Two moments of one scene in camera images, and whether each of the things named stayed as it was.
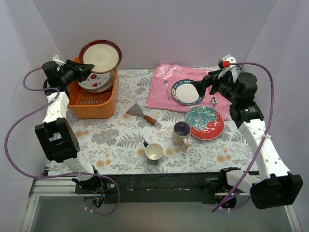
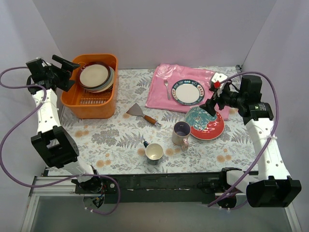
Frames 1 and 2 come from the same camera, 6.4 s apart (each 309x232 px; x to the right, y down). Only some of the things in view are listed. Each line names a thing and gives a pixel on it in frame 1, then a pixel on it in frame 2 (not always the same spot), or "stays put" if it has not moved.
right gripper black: [210, 81] → [217, 99]
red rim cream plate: [105, 55] → [93, 75]
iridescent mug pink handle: [181, 129] stays put
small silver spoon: [166, 83] stays put
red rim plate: [205, 123] stays put
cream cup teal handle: [153, 152] stays put
